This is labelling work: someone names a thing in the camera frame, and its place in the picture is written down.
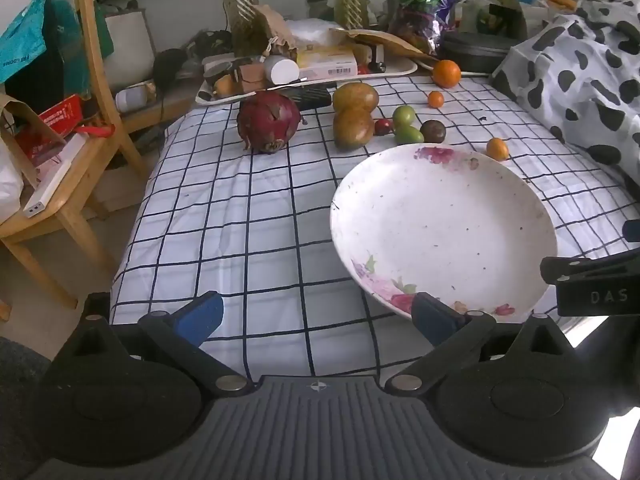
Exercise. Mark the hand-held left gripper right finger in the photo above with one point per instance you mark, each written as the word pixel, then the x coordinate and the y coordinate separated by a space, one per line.
pixel 430 321

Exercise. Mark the red cardboard box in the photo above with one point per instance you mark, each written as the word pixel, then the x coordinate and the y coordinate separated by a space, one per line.
pixel 60 115

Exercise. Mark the orange snack packet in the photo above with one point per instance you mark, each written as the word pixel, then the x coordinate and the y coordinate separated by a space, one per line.
pixel 562 0

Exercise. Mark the white checkered bed sheet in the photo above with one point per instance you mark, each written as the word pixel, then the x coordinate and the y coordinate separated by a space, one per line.
pixel 225 220

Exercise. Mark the teal plastic bag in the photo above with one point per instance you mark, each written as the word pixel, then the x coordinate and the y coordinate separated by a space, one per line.
pixel 22 40

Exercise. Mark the flat brown envelope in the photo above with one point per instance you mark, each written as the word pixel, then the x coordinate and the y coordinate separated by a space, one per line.
pixel 385 40

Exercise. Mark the black round object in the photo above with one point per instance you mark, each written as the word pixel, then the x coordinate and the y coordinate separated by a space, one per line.
pixel 167 66

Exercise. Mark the yellow cardboard box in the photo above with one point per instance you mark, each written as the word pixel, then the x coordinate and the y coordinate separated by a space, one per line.
pixel 327 62

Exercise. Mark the small orange kumquat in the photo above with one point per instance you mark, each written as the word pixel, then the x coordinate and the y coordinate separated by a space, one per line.
pixel 497 149
pixel 435 99

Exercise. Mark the white cylindrical cup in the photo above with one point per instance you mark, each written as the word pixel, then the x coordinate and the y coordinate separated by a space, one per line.
pixel 282 70

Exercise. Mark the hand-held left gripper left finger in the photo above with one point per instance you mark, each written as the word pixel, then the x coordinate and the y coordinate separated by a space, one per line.
pixel 200 316

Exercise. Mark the white cylinder speaker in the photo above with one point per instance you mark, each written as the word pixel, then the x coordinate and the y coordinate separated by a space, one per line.
pixel 131 99

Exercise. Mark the white serving tray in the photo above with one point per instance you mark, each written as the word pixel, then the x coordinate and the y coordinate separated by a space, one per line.
pixel 390 67

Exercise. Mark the crumpled brown paper bag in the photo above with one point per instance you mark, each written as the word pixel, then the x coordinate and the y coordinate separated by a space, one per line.
pixel 274 30

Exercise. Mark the small brown box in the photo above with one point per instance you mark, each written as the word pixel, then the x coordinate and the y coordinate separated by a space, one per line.
pixel 251 77

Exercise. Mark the wooden chair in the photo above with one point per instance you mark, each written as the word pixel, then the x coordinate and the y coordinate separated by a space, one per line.
pixel 86 20

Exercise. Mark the small red fruit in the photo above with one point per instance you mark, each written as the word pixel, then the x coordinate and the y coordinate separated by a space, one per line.
pixel 383 126

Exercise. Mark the white canvas bag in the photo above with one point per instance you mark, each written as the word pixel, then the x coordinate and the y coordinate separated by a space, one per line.
pixel 127 47

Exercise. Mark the brown paper carrier bag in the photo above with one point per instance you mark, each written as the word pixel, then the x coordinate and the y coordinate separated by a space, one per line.
pixel 17 130

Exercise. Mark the yellow-brown mango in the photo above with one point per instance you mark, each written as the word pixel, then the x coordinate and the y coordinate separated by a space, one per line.
pixel 353 128
pixel 355 96

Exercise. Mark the grey zip case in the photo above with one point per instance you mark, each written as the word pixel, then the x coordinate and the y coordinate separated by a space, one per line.
pixel 475 52

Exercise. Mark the long white box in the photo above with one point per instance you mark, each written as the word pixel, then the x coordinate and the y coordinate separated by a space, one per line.
pixel 55 175

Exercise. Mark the round metal tin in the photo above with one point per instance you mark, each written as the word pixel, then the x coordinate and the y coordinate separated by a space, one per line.
pixel 216 70

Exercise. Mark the small yellow fruit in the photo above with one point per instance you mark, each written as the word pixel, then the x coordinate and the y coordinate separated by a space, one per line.
pixel 224 85

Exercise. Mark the black ribbed box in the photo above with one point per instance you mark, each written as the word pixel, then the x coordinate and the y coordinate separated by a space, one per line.
pixel 312 96

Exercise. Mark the white floral plate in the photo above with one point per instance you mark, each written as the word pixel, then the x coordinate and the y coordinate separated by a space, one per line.
pixel 440 230

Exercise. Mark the white plastic bag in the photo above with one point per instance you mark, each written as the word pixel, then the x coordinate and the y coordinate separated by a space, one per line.
pixel 315 29

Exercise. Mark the dark green cloth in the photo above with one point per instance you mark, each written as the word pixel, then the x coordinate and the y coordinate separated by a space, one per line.
pixel 67 45

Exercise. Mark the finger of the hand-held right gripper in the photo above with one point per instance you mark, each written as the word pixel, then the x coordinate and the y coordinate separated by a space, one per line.
pixel 590 266
pixel 632 231

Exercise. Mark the green plum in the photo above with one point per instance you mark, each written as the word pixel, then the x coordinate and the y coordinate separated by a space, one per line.
pixel 408 134
pixel 403 115

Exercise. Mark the dark purple passion fruit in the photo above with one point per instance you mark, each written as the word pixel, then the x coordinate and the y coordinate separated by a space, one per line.
pixel 433 131

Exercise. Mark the cow print blanket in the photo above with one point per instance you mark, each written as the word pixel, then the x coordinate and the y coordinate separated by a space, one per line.
pixel 580 70

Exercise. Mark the purple foil bag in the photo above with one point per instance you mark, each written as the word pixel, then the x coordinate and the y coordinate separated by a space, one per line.
pixel 425 5

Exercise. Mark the large orange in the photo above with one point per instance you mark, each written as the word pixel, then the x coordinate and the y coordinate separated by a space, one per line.
pixel 446 73

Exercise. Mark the red dragon fruit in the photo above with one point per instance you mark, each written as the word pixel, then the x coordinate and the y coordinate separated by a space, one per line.
pixel 267 120

